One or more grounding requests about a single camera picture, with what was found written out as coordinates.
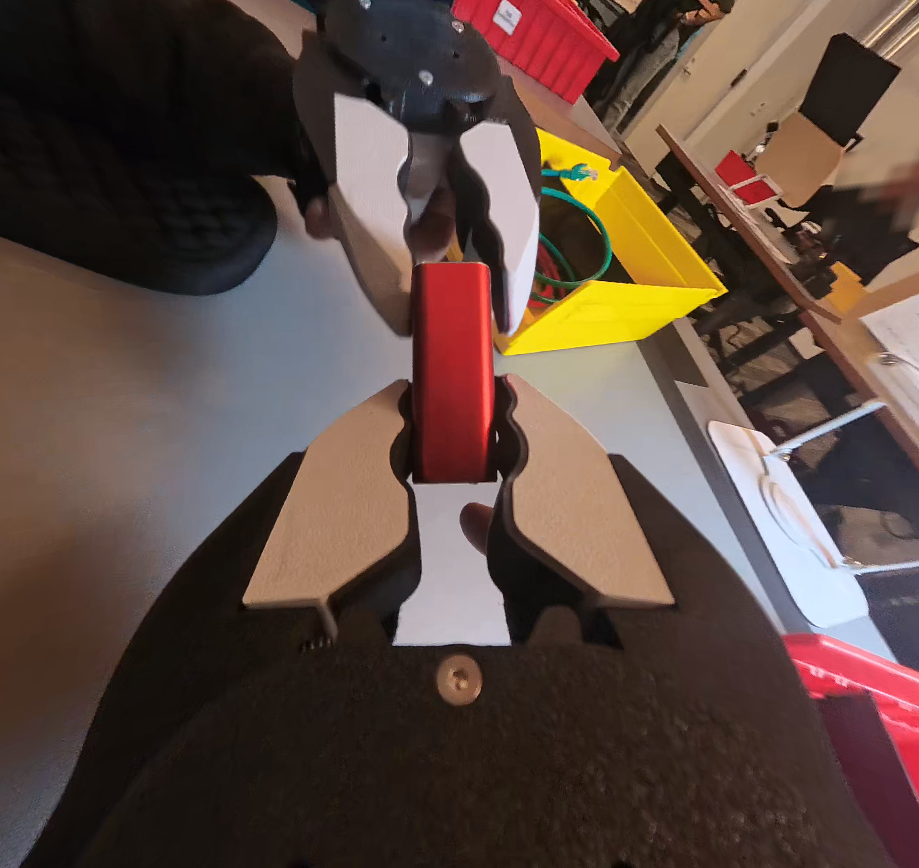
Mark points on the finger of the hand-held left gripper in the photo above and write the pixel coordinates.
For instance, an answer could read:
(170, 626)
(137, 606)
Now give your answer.
(510, 208)
(366, 164)

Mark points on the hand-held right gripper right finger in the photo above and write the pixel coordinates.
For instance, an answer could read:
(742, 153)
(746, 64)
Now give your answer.
(581, 516)

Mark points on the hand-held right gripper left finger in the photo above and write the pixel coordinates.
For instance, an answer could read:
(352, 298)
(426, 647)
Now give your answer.
(337, 509)

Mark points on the red network switch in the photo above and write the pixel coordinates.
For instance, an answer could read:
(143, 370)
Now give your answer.
(452, 365)

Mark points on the yellow plastic bin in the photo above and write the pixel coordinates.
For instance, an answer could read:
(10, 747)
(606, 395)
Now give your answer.
(646, 308)

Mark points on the smooth red plastic bin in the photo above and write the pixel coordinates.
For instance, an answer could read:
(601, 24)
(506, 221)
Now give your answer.
(861, 674)

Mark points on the person's left hand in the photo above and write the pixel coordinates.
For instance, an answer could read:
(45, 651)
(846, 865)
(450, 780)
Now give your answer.
(431, 225)

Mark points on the person's right hand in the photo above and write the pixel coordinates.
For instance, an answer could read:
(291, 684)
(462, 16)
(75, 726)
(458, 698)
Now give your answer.
(477, 527)

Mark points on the ribbed red plastic bin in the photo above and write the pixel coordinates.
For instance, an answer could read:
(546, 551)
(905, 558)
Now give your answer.
(560, 42)

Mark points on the black mesh chair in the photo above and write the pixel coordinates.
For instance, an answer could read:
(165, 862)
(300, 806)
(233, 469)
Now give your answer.
(179, 251)

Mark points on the instruction sheet on stand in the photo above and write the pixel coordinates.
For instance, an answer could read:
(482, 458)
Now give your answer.
(790, 559)

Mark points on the small red bin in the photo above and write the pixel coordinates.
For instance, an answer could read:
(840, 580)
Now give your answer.
(739, 172)

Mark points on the wooden work table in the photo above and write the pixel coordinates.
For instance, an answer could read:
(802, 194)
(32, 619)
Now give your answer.
(790, 269)

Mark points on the small yellow bin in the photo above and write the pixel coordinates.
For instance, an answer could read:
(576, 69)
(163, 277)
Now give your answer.
(848, 286)

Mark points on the printed instruction sheet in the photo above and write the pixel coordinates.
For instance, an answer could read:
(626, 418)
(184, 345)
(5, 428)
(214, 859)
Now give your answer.
(897, 330)

